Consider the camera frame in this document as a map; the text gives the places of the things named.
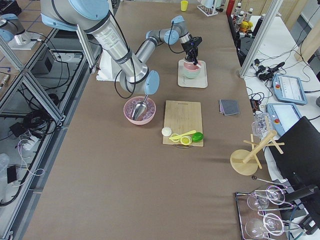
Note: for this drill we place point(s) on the metal ice scoop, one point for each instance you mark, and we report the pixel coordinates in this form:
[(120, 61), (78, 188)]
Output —
[(139, 109)]

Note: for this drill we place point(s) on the white wire cup rack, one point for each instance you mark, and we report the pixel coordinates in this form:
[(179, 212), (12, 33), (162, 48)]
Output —
[(210, 7)]

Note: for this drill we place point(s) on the white steamed bun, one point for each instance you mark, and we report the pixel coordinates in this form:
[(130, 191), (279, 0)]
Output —
[(166, 131)]

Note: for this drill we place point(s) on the black monitor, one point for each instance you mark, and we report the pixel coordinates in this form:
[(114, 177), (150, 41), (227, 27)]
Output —
[(300, 161)]

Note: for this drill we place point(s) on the large pink bowl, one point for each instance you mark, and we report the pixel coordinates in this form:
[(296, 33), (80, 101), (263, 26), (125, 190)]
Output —
[(147, 117)]

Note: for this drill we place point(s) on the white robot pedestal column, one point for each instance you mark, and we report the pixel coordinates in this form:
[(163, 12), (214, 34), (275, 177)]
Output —
[(108, 68)]

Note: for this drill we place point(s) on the wine glass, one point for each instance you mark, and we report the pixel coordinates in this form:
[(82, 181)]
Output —
[(263, 199), (269, 225)]

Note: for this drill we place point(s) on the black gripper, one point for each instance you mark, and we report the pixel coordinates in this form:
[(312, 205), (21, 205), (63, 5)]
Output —
[(188, 47)]

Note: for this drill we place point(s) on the upper lemon slice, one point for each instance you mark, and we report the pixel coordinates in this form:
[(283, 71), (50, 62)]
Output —
[(186, 140)]

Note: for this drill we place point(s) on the small pink bowl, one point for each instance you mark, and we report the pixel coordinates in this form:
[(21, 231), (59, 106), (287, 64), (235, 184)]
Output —
[(190, 67)]

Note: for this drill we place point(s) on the wooden mug tree stand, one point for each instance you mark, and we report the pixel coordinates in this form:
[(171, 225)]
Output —
[(246, 162)]

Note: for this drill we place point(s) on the yellow plastic knife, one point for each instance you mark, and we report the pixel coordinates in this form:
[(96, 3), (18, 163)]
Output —
[(184, 134)]

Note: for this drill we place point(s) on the top green bowl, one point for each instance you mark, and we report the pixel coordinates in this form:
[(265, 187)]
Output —
[(191, 74)]

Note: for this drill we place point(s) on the bamboo cutting board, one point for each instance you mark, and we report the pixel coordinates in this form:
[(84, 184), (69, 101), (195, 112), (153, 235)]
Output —
[(183, 116)]

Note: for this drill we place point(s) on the yellow plastic cup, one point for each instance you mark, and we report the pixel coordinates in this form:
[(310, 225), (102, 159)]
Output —
[(184, 5)]

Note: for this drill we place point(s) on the blue teach pendant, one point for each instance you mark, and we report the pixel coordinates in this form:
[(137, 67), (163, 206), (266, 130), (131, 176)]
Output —
[(289, 89), (283, 116)]

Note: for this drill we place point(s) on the white ceramic spoon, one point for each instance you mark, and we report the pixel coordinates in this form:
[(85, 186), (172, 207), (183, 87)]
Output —
[(191, 65)]

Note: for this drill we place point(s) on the aluminium frame post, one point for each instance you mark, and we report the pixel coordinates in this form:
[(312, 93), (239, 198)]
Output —
[(261, 34)]

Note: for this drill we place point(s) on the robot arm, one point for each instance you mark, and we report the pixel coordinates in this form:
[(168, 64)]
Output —
[(95, 18)]

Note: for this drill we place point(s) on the green lime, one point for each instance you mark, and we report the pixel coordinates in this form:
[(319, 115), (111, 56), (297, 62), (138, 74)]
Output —
[(197, 137)]

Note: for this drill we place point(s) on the black framed glass rack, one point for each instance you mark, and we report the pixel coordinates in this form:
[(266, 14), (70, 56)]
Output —
[(259, 214)]

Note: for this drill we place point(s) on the white rabbit tray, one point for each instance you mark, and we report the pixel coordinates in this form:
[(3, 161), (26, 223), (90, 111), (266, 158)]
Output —
[(200, 81)]

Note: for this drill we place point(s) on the folded grey cloth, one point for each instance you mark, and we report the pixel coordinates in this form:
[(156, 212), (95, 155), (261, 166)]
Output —
[(229, 107)]

